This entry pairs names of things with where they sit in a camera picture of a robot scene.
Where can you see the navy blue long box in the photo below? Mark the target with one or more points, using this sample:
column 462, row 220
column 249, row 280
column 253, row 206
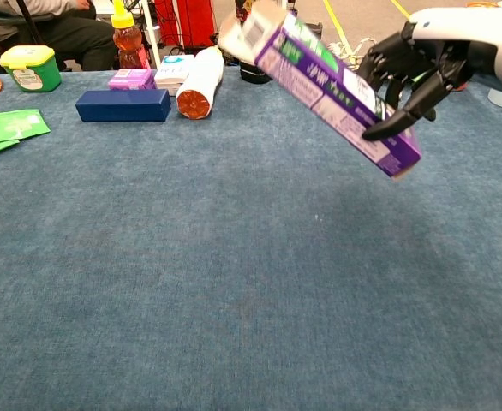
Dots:
column 122, row 107

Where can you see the honey bottle yellow cap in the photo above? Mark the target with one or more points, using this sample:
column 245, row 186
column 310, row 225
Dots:
column 127, row 43

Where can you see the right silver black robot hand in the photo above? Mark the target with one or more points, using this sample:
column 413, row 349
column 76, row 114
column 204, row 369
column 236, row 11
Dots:
column 456, row 30

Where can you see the purple toothpaste carton box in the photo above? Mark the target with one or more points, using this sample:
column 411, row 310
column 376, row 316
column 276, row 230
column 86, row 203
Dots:
column 319, row 85

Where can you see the white bottle brown base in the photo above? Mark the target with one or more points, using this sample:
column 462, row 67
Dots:
column 201, row 81

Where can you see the red cabinet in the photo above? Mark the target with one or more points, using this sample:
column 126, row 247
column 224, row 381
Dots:
column 191, row 21

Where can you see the small purple box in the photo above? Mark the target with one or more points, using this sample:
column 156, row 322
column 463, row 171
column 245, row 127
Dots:
column 131, row 79

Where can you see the green container yellow lid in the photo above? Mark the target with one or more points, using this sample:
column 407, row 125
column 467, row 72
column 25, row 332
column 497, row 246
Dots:
column 37, row 73

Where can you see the white packet with blue print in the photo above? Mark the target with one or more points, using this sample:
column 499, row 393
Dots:
column 171, row 70

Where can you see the green tea sachet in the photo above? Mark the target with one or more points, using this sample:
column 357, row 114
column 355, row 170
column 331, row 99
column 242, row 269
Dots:
column 15, row 124
column 2, row 147

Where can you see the white metal stand leg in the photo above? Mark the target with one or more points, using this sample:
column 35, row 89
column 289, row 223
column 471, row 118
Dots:
column 150, row 34

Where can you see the dark drink bottle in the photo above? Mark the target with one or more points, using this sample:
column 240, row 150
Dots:
column 253, row 75

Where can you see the black tripod leg stand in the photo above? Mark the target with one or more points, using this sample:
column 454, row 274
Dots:
column 28, row 21

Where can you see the blue table cloth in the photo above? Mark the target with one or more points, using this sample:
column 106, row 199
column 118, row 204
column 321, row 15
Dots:
column 234, row 278

